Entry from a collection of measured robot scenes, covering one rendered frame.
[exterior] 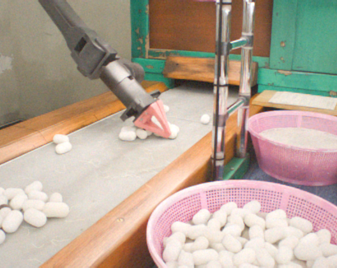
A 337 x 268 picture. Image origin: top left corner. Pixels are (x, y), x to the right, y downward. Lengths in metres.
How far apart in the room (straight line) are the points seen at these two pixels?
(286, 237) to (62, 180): 0.37
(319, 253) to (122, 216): 0.25
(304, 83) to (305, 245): 0.73
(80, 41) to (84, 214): 0.45
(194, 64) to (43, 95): 1.96
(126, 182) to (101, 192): 0.05
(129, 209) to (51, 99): 2.47
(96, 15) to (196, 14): 1.37
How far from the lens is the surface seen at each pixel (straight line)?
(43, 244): 0.51
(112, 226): 0.49
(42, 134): 0.85
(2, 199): 0.60
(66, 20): 0.94
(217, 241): 0.51
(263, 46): 1.19
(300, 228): 0.56
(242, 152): 0.81
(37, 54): 2.97
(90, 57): 0.85
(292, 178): 0.81
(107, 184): 0.64
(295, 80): 1.17
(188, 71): 1.20
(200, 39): 1.25
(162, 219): 0.52
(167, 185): 0.58
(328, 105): 1.05
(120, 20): 2.43
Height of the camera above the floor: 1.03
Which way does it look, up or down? 19 degrees down
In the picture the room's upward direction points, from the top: straight up
